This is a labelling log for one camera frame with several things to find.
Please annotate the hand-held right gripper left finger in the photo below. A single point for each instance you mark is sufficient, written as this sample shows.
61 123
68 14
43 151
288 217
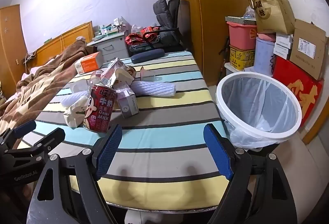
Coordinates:
109 146

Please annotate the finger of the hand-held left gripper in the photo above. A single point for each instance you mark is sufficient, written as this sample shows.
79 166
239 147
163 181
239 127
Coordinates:
51 137
24 127

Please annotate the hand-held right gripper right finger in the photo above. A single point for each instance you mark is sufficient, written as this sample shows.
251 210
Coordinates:
218 149

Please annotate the cream paper wrapper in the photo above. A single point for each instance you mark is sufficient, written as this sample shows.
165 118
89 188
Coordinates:
73 114

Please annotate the red cartoon milk can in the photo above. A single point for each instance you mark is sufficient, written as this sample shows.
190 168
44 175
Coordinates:
99 110

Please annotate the white foam net sleeve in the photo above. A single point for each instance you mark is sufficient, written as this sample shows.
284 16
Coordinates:
70 98
156 87

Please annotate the small lavender grey carton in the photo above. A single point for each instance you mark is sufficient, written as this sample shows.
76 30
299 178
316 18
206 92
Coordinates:
127 104

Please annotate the white round bin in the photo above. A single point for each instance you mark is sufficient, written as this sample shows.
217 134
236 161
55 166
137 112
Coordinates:
220 95

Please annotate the clear plastic bin liner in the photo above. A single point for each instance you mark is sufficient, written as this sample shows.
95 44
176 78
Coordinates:
257 100

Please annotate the cream paper carton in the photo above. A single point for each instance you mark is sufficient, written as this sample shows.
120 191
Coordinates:
124 77

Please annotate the beige card piece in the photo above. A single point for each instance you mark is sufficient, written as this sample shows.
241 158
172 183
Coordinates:
145 73

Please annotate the brown printed blanket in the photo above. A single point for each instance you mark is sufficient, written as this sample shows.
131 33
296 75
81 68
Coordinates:
38 80

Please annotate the striped tablecloth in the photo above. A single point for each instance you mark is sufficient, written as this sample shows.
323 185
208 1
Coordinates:
159 116

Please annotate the power strip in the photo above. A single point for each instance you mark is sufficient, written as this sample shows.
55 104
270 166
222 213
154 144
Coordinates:
31 55

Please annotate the clear storage bin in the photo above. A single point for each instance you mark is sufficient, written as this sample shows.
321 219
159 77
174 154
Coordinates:
231 68

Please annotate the orange and white box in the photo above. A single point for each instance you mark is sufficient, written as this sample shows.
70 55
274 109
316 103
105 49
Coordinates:
88 63

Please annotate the wooden cabinet door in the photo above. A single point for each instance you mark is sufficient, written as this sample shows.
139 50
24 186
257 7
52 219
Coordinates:
11 41

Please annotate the yellow patterned tin box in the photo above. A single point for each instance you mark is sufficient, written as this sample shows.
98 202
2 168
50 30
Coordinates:
240 58

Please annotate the wooden headboard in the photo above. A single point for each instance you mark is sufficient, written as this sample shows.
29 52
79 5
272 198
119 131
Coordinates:
64 38

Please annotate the grey drawer cabinet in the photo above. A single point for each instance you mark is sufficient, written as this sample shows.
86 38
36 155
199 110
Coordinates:
113 48

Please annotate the dark blue glasses case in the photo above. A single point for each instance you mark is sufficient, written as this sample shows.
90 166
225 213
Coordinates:
147 55

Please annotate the black and red stick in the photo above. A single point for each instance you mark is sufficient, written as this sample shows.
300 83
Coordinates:
224 50

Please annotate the red gift box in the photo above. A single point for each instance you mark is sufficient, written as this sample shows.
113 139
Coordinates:
285 74

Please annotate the lavender cylinder box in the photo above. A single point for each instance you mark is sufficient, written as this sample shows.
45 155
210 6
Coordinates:
263 56

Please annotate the red patterned bag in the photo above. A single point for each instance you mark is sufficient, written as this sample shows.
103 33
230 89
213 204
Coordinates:
136 37

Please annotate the pink storage bin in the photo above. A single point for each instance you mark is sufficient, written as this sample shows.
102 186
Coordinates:
239 36

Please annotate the pile of small boxes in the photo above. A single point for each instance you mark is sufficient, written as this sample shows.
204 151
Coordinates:
110 30

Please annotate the white plastic bag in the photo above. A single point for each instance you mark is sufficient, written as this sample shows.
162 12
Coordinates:
136 29

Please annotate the pink round lid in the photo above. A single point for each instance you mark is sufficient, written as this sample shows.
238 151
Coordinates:
266 36

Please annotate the brown cardboard box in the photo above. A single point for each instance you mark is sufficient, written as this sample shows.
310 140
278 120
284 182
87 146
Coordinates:
305 59

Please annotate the green patterned flat box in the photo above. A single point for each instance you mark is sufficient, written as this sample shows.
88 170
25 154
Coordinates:
239 19

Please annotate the clear plastic bag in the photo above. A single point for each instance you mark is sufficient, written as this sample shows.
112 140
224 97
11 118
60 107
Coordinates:
248 12

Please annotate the wooden wardrobe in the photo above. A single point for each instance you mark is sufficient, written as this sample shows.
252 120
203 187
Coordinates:
210 8

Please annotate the gold paper bag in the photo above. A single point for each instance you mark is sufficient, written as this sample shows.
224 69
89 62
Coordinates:
275 13

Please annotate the black office chair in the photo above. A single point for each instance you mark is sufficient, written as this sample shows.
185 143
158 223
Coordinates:
167 10

